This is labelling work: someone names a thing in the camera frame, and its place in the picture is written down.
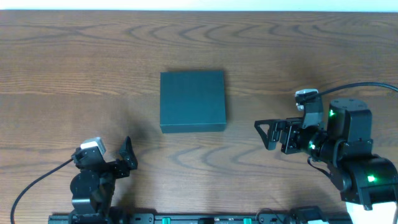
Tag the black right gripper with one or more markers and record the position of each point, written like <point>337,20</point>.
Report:
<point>282,134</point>

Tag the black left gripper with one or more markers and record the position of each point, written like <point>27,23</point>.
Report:
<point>121,166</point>

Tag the black gift box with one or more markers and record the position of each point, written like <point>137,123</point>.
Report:
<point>192,101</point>

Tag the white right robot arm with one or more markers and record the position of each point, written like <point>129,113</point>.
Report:
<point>366,181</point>

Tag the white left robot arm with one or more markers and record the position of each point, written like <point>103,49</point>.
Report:
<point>93,188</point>

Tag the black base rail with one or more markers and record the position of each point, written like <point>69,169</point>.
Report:
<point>148,218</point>

